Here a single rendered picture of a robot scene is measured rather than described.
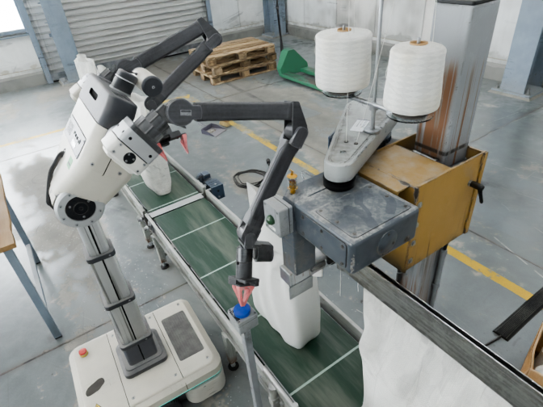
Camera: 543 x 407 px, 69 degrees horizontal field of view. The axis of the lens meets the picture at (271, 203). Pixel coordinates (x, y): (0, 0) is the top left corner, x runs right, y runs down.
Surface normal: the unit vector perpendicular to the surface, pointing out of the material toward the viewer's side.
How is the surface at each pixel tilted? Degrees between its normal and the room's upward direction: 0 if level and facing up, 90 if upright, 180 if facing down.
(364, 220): 0
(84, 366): 0
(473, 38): 90
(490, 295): 0
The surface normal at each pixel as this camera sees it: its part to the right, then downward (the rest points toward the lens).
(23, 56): 0.56, 0.44
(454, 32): -0.82, 0.37
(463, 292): -0.07, -0.83
